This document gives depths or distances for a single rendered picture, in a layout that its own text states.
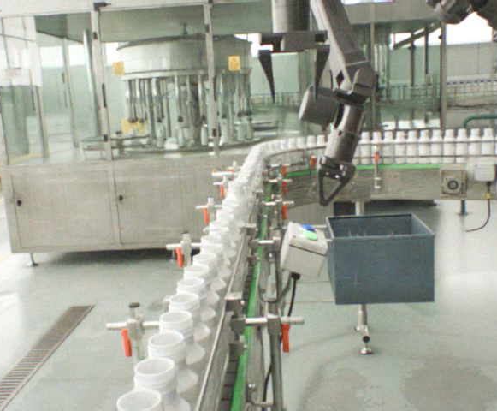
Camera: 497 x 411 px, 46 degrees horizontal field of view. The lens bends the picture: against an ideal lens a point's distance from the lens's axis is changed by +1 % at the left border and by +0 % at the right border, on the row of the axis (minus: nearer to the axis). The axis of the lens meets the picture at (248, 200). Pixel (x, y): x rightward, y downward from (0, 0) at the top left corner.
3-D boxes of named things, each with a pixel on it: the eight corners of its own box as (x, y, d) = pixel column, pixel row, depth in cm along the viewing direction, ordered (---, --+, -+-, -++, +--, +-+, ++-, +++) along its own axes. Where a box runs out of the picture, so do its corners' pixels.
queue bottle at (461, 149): (459, 163, 289) (459, 130, 286) (452, 162, 295) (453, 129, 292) (470, 163, 290) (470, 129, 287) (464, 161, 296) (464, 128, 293)
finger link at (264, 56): (307, 100, 85) (304, 34, 84) (258, 103, 86) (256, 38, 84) (305, 100, 92) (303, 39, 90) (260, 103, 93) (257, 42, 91)
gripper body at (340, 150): (321, 165, 110) (333, 128, 109) (317, 159, 120) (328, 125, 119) (353, 175, 110) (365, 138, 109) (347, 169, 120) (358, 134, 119)
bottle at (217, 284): (198, 348, 95) (190, 251, 92) (233, 348, 94) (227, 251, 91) (189, 366, 89) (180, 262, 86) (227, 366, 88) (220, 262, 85)
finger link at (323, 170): (307, 203, 114) (321, 157, 113) (305, 197, 121) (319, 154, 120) (340, 212, 114) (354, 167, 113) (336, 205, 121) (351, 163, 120)
